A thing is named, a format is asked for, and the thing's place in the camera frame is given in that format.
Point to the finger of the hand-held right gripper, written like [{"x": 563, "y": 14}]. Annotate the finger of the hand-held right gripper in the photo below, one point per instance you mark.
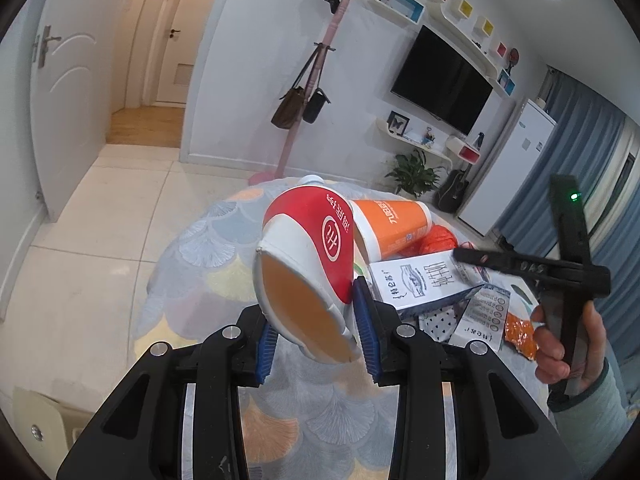
[{"x": 495, "y": 260}]

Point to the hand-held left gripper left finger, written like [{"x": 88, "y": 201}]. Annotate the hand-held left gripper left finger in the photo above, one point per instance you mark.
[{"x": 265, "y": 355}]

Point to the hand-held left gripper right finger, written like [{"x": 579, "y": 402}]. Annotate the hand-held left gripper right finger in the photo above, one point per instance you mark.
[{"x": 367, "y": 332}]

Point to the white printed packet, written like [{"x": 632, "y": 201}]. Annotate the white printed packet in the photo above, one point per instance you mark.
[{"x": 482, "y": 317}]

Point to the orange plastic bag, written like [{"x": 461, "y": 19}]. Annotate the orange plastic bag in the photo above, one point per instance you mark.
[{"x": 437, "y": 240}]

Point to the white milk carton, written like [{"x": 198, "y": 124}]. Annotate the white milk carton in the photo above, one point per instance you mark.
[{"x": 420, "y": 285}]

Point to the polka-dot wrapper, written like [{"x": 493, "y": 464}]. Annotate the polka-dot wrapper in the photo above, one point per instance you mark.
[{"x": 442, "y": 322}]

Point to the orange snack wrapper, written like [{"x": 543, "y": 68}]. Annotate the orange snack wrapper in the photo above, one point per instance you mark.
[{"x": 520, "y": 335}]

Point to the orange paper cup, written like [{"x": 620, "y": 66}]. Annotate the orange paper cup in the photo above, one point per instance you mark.
[{"x": 395, "y": 222}]

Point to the red and white paper cup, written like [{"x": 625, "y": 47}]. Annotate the red and white paper cup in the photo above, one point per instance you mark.
[{"x": 310, "y": 240}]

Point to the brown shoulder bag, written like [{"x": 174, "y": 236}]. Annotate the brown shoulder bag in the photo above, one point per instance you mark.
[{"x": 289, "y": 110}]

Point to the person's right forearm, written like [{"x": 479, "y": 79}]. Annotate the person's right forearm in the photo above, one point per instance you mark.
[{"x": 600, "y": 420}]

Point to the person's right hand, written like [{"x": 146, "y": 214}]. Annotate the person's right hand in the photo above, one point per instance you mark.
[{"x": 550, "y": 360}]

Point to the black guitar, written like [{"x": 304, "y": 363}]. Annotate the black guitar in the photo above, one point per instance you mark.
[{"x": 450, "y": 192}]

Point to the white refrigerator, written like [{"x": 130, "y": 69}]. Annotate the white refrigerator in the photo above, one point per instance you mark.
[{"x": 510, "y": 170}]

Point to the blue curtain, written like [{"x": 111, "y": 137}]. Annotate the blue curtain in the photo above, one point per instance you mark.
[{"x": 585, "y": 150}]

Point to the white and red shelf box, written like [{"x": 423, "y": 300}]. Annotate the white and red shelf box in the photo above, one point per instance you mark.
[{"x": 462, "y": 150}]

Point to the green potted plant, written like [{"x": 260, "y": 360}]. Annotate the green potted plant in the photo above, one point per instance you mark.
[{"x": 415, "y": 172}]

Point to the black flat television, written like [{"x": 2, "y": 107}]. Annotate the black flat television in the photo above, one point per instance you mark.
[{"x": 440, "y": 80}]

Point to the red table tennis paddle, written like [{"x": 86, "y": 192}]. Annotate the red table tennis paddle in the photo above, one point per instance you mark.
[{"x": 514, "y": 57}]

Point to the small black bag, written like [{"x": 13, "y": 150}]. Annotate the small black bag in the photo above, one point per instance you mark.
[{"x": 315, "y": 106}]

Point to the pink coat rack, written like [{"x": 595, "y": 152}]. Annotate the pink coat rack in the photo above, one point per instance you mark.
[{"x": 327, "y": 45}]

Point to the white shelf with blue box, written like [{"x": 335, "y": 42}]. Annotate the white shelf with blue box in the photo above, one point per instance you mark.
[{"x": 397, "y": 2}]

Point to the white panel door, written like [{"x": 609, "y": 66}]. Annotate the white panel door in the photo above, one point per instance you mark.
[{"x": 75, "y": 110}]

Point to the white hallway door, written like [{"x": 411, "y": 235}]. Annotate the white hallway door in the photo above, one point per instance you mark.
[{"x": 180, "y": 35}]

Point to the white curved wall shelf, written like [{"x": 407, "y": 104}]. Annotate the white curved wall shelf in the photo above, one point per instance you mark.
[{"x": 420, "y": 147}]

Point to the butterfly picture frame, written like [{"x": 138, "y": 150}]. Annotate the butterfly picture frame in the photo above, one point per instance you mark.
[{"x": 398, "y": 123}]

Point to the white stepped wall shelf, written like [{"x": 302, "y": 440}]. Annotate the white stepped wall shelf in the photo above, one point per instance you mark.
[{"x": 470, "y": 35}]

